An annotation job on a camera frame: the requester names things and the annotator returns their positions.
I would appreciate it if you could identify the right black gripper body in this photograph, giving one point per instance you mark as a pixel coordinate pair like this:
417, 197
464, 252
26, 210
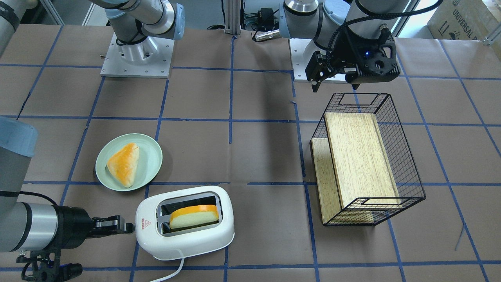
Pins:
74, 226

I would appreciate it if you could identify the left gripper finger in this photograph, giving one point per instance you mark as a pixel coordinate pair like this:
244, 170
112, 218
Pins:
314, 68
330, 75

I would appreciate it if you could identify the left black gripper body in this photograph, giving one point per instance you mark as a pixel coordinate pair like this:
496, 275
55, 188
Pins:
349, 50

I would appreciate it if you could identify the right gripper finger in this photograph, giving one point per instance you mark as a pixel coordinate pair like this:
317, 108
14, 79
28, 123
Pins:
115, 229
112, 222

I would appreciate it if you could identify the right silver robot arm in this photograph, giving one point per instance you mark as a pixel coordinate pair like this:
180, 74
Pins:
44, 228

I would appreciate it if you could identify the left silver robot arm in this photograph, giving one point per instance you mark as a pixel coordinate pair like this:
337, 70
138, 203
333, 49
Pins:
323, 21

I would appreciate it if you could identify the white two-slot toaster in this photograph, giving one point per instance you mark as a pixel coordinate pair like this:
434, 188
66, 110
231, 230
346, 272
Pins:
156, 237

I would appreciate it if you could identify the yellow bread slice in toaster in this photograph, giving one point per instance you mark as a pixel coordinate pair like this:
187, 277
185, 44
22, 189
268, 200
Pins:
194, 216

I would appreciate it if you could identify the orange triangular bread bun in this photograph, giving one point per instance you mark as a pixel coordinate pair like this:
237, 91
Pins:
123, 164

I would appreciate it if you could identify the light green plate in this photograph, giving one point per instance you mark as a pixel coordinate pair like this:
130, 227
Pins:
150, 161

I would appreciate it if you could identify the cardboard box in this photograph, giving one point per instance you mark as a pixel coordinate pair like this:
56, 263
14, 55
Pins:
464, 19

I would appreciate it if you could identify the upper wooden shelf board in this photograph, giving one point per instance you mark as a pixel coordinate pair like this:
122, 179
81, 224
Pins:
360, 162

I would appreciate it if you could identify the wooden shelf board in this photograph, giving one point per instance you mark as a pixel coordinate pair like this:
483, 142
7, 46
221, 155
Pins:
335, 199
360, 162

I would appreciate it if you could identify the lower wooden shelf board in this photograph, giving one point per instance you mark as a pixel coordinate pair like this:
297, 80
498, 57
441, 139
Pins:
335, 199

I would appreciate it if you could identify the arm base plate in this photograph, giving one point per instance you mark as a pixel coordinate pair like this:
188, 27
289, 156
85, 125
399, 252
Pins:
148, 59
301, 51

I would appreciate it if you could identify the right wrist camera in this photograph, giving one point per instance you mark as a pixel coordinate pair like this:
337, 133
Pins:
45, 266

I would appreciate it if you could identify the aluminium frame post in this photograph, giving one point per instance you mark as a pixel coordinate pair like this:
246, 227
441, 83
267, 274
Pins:
232, 17

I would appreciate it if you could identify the black wire basket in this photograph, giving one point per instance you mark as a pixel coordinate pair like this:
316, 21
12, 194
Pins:
400, 158

